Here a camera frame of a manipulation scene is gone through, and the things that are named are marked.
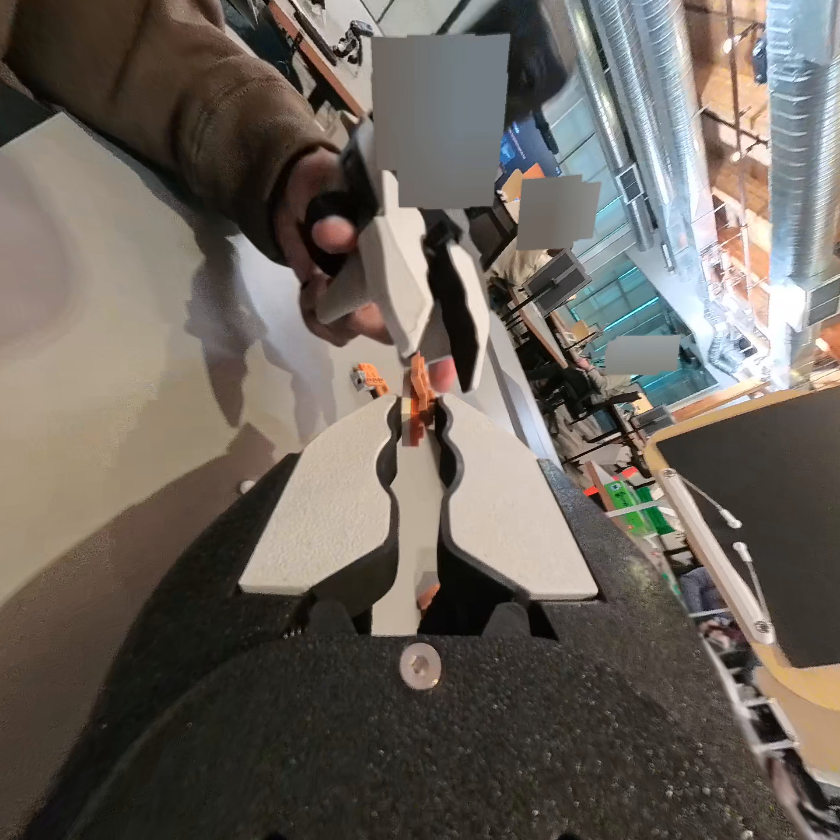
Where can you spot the orange plate assembly grey underside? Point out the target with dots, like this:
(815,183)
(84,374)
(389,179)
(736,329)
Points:
(420,394)

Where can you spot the white metal bar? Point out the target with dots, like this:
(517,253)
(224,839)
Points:
(716,552)

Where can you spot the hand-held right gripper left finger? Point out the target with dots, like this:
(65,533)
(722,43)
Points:
(321,518)

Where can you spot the black office chair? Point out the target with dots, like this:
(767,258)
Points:
(577,400)

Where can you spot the black wooden-edged table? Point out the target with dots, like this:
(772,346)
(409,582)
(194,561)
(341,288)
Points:
(754,525)

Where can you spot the long silver air duct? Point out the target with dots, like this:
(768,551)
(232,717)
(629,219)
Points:
(663,111)
(604,98)

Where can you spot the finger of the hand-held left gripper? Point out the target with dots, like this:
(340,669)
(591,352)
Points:
(403,282)
(479,321)

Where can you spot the grey monitor back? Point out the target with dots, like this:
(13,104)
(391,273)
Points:
(558,282)

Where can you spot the person's left hand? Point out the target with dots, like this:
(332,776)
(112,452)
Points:
(292,203)

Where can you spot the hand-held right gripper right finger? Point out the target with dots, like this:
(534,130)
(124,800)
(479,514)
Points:
(518,518)

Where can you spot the small orange black brick assembly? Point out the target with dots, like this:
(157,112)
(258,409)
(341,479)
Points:
(373,379)

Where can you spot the large silver duct with vents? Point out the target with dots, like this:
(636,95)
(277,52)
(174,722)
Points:
(797,164)

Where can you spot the person's left forearm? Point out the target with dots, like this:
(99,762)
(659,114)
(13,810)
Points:
(164,85)

